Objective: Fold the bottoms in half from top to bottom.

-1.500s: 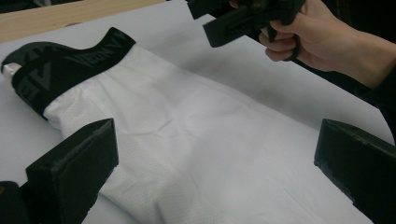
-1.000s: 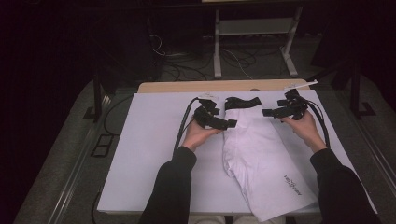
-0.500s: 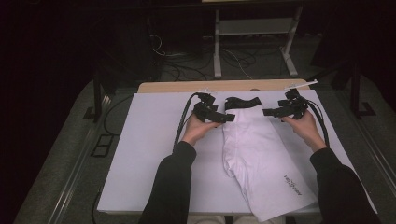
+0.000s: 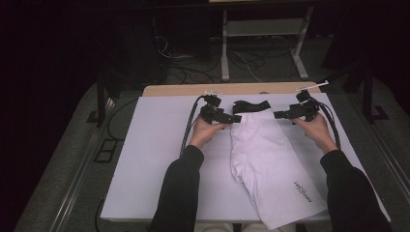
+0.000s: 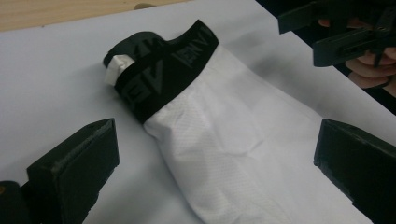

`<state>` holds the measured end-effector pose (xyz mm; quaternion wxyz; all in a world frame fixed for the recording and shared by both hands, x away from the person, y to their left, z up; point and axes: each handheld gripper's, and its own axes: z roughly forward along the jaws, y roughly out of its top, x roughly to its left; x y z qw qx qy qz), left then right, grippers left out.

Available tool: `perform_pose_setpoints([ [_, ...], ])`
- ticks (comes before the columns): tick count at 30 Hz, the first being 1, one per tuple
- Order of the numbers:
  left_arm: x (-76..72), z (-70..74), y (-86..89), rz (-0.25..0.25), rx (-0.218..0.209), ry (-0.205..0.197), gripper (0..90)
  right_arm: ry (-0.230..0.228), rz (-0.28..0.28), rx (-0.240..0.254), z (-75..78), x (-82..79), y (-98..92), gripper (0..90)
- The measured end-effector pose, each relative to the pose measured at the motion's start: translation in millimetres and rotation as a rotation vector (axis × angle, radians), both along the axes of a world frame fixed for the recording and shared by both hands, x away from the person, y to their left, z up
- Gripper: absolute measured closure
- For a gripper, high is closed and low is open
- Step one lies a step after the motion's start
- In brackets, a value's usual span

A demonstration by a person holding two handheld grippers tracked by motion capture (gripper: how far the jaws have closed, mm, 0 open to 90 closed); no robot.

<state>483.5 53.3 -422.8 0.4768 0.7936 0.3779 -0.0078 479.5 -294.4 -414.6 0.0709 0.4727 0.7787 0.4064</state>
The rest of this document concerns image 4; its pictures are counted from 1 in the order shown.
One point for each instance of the white metal stand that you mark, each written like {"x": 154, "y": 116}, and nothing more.
{"x": 264, "y": 27}

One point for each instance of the person's left hand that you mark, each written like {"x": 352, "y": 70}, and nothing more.
{"x": 203, "y": 132}

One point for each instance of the person's right hand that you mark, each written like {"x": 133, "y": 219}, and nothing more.
{"x": 317, "y": 132}

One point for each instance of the wooden table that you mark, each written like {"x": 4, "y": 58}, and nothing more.
{"x": 180, "y": 89}

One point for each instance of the white board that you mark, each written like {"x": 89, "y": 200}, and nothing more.
{"x": 148, "y": 161}

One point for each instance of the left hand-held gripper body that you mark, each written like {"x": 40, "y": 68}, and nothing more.
{"x": 212, "y": 112}

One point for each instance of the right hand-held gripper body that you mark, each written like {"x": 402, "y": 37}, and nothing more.
{"x": 306, "y": 108}

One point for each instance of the black metal stand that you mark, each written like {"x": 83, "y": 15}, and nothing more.
{"x": 101, "y": 103}
{"x": 367, "y": 96}

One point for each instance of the white shorts with black waistband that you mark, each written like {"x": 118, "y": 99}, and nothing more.
{"x": 267, "y": 161}

